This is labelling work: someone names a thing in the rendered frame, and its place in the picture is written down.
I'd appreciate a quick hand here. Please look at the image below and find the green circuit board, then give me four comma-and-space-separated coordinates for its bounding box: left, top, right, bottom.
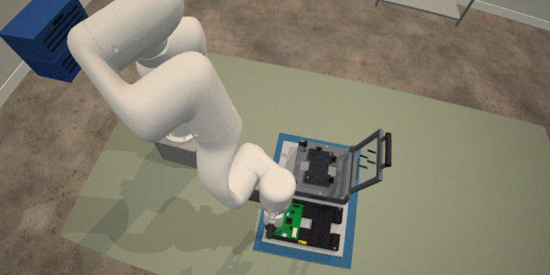
275, 203, 304, 240

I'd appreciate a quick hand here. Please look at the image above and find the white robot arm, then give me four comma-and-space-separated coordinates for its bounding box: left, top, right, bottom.
67, 0, 296, 220

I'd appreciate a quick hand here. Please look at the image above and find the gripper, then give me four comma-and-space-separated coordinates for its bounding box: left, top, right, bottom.
264, 210, 284, 239

